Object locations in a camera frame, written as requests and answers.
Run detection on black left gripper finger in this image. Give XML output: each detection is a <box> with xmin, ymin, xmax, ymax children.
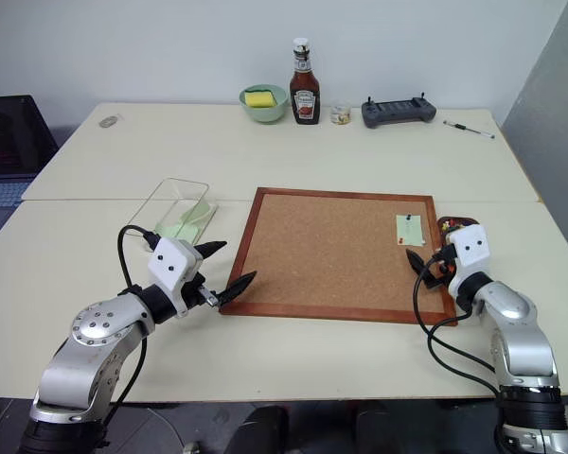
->
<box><xmin>217</xmin><ymin>270</ymin><xmax>258</xmax><ymax>307</ymax></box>
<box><xmin>194</xmin><ymin>240</ymin><xmax>228</xmax><ymax>260</ymax></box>

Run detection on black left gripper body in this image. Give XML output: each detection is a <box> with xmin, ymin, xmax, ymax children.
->
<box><xmin>180</xmin><ymin>271</ymin><xmax>220</xmax><ymax>315</ymax></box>

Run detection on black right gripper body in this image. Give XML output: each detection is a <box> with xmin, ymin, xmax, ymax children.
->
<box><xmin>429</xmin><ymin>243</ymin><xmax>457</xmax><ymax>288</ymax></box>

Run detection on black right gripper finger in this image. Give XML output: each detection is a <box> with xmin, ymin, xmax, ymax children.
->
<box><xmin>405</xmin><ymin>248</ymin><xmax>428</xmax><ymax>274</ymax></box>
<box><xmin>420</xmin><ymin>268</ymin><xmax>445</xmax><ymax>291</ymax></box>

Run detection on light green paper note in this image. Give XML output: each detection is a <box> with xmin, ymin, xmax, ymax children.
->
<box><xmin>396</xmin><ymin>214</ymin><xmax>427</xmax><ymax>248</ymax></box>

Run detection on small tray of pushpins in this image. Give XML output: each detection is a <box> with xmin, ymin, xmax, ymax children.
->
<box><xmin>435</xmin><ymin>215</ymin><xmax>480</xmax><ymax>281</ymax></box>

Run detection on wood-framed cork board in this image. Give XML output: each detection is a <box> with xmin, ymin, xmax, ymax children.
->
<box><xmin>218</xmin><ymin>186</ymin><xmax>458</xmax><ymax>327</ymax></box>

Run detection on clear plastic box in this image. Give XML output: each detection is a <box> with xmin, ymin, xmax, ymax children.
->
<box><xmin>129</xmin><ymin>177</ymin><xmax>219</xmax><ymax>243</ymax></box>

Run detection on black and white pen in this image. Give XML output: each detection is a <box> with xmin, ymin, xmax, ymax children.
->
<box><xmin>443</xmin><ymin>119</ymin><xmax>496</xmax><ymax>140</ymax></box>

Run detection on light green bowl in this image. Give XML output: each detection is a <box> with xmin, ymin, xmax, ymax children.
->
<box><xmin>239</xmin><ymin>83</ymin><xmax>288</xmax><ymax>125</ymax></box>

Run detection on dark rounded shape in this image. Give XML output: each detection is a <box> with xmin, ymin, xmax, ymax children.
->
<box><xmin>238</xmin><ymin>405</ymin><xmax>291</xmax><ymax>454</ymax></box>

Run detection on grey remote controller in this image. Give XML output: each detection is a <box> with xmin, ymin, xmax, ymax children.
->
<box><xmin>361</xmin><ymin>92</ymin><xmax>438</xmax><ymax>130</ymax></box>

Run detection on yellow sponge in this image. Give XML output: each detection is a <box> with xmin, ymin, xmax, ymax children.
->
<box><xmin>244</xmin><ymin>89</ymin><xmax>277</xmax><ymax>109</ymax></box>

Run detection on ketchup bottle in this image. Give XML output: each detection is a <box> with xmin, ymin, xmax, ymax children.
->
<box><xmin>289</xmin><ymin>37</ymin><xmax>322</xmax><ymax>126</ymax></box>

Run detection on dark laptop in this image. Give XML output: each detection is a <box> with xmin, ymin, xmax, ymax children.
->
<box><xmin>0</xmin><ymin>95</ymin><xmax>60</xmax><ymax>243</ymax></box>

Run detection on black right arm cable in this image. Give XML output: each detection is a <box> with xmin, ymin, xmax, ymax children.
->
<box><xmin>413</xmin><ymin>249</ymin><xmax>503</xmax><ymax>394</ymax></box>

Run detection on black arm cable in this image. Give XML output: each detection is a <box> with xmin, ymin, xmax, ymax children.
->
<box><xmin>102</xmin><ymin>225</ymin><xmax>158</xmax><ymax>427</ymax></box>
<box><xmin>413</xmin><ymin>249</ymin><xmax>503</xmax><ymax>394</ymax></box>

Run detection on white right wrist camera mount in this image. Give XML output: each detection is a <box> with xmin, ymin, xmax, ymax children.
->
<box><xmin>446</xmin><ymin>224</ymin><xmax>492</xmax><ymax>298</ymax></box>

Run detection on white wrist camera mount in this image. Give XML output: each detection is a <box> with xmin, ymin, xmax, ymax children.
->
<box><xmin>147</xmin><ymin>237</ymin><xmax>204</xmax><ymax>318</ymax></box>
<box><xmin>446</xmin><ymin>224</ymin><xmax>492</xmax><ymax>298</ymax></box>

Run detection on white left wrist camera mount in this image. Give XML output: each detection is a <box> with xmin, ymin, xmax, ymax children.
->
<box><xmin>147</xmin><ymin>237</ymin><xmax>204</xmax><ymax>318</ymax></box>

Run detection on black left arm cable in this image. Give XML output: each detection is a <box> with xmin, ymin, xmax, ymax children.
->
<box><xmin>102</xmin><ymin>225</ymin><xmax>158</xmax><ymax>427</ymax></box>

